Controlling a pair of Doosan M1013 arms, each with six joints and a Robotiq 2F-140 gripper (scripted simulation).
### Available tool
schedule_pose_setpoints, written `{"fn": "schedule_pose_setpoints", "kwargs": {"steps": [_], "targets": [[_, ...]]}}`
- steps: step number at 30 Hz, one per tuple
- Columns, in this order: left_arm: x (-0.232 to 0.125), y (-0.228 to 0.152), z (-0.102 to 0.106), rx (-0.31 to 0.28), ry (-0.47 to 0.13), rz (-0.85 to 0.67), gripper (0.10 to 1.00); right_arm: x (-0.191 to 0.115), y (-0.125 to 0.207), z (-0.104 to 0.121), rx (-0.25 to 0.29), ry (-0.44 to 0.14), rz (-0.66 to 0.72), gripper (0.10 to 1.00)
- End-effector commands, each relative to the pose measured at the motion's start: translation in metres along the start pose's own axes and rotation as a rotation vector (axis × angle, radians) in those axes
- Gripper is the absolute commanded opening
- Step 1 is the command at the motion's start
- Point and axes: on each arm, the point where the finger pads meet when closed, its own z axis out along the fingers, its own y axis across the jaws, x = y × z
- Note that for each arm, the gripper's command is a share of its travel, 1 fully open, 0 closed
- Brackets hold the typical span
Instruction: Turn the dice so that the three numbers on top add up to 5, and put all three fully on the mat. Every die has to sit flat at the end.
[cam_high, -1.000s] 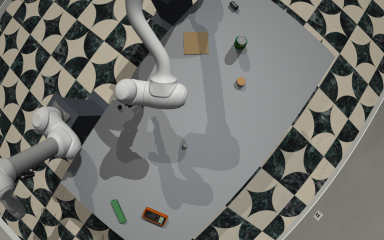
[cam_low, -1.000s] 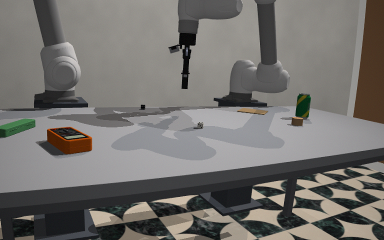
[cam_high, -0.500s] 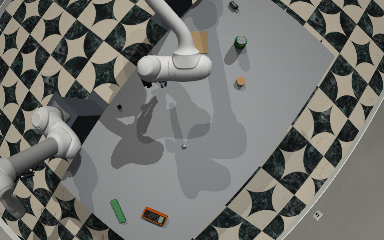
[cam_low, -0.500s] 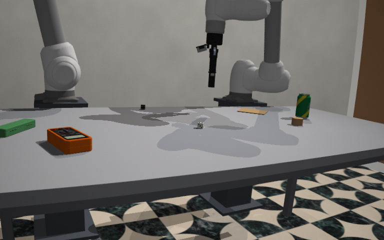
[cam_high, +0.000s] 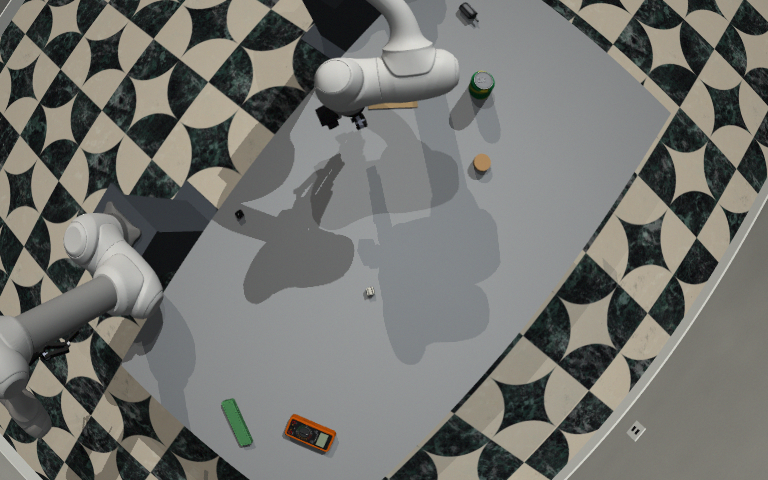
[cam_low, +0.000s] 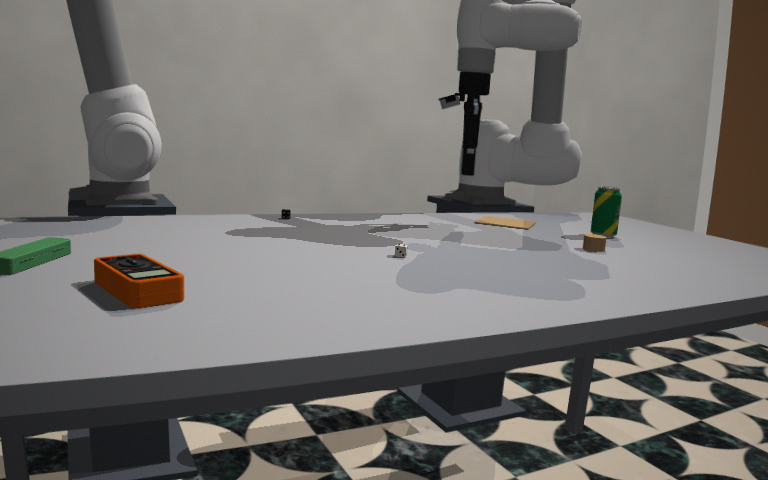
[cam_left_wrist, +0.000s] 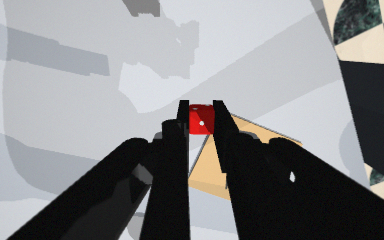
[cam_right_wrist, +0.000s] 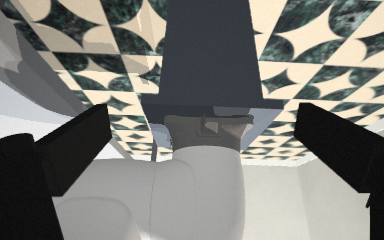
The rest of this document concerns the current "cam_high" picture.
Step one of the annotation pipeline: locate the green soda can with yellow stripes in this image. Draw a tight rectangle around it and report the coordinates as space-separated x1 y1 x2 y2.
469 71 495 100

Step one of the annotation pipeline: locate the orange digital multimeter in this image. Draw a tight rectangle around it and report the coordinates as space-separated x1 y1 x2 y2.
285 414 336 452

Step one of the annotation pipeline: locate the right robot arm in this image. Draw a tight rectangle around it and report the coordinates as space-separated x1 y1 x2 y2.
0 201 164 438

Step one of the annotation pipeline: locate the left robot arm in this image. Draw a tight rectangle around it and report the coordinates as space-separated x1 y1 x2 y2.
314 0 459 129

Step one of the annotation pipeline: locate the tan square mat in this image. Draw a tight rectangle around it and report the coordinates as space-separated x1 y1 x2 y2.
368 101 418 109

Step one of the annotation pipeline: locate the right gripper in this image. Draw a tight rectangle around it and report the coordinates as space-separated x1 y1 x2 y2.
29 329 79 366

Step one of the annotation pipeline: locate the tan cylinder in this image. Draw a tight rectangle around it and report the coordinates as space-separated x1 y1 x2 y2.
473 154 491 172

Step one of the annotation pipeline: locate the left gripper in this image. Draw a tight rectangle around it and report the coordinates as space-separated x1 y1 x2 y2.
345 107 367 130

